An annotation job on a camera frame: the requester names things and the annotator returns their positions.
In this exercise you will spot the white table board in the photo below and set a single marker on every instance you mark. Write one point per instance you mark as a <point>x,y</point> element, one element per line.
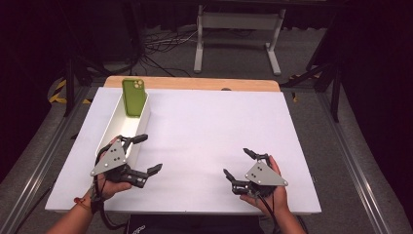
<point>211,130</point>

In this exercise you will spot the person's right hand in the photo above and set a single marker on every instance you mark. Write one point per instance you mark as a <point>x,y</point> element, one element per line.
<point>277,200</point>

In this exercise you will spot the white metal stand frame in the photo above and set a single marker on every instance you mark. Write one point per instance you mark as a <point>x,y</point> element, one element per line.
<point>238,21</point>

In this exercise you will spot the aluminium floor rail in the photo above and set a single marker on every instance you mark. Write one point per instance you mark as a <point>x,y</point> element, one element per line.
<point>357,169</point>
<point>35,169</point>

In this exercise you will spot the wooden table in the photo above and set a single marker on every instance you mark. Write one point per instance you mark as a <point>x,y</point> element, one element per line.
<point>201,83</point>

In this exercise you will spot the person's left hand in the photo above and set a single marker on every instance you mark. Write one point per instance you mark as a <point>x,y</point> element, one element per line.
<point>113,189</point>

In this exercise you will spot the white plastic storage box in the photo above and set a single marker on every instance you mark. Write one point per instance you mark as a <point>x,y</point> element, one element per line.
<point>125,125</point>

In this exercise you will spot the green phone case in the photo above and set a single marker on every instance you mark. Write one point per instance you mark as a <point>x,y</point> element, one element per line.
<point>133,97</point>

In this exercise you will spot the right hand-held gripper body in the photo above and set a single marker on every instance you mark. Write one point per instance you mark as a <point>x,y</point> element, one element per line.
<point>264,176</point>

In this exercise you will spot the person's black clothing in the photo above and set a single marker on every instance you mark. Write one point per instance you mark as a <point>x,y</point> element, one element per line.
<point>195,225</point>

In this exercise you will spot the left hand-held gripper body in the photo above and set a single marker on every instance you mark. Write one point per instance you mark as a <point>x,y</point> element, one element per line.
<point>112,159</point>

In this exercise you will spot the black tripod stand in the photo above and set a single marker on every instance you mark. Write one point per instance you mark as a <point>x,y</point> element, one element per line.
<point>69,84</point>
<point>335,94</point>

